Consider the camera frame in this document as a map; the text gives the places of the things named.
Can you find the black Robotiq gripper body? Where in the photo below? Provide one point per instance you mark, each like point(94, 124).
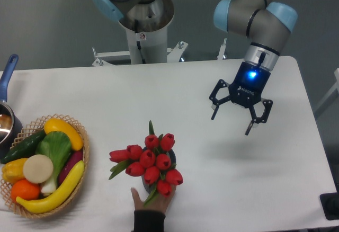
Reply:
point(248, 85)

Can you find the red tulip bouquet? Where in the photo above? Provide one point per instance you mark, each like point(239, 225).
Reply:
point(135, 159)

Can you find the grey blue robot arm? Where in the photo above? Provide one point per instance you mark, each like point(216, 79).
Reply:
point(266, 23)

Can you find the dark sleeved forearm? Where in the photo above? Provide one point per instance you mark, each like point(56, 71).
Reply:
point(148, 221)

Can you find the dark grey ribbed vase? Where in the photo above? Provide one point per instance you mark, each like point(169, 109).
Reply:
point(159, 177)

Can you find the person's bare hand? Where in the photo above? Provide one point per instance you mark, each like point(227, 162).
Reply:
point(160, 204)

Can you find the black device at edge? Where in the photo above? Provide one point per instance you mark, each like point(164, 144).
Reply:
point(329, 203)

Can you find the purple sweet potato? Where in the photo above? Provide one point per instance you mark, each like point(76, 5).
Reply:
point(73, 159)

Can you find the yellow squash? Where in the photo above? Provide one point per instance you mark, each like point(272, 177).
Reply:
point(55, 124)

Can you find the green bok choy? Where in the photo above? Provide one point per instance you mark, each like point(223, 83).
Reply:
point(56, 145)

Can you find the woven wicker basket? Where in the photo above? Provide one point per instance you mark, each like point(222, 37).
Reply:
point(31, 128)

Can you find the beige round disc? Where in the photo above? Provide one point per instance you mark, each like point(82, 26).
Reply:
point(37, 169)

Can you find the green cucumber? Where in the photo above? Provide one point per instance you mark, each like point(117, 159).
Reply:
point(25, 148)

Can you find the yellow banana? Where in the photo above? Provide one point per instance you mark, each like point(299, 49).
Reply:
point(59, 196)

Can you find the orange fruit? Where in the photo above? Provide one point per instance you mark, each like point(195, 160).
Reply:
point(25, 190)

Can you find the yellow bell pepper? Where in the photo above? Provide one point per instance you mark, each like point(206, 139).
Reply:
point(13, 171)

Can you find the white table clamp bracket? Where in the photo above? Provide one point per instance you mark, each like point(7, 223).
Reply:
point(222, 55)

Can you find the white frame at right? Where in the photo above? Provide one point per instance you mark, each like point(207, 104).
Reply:
point(330, 96)

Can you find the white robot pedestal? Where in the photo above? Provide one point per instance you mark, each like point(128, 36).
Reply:
point(146, 28)

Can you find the blue handled saucepan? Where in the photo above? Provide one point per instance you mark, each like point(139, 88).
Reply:
point(10, 124)

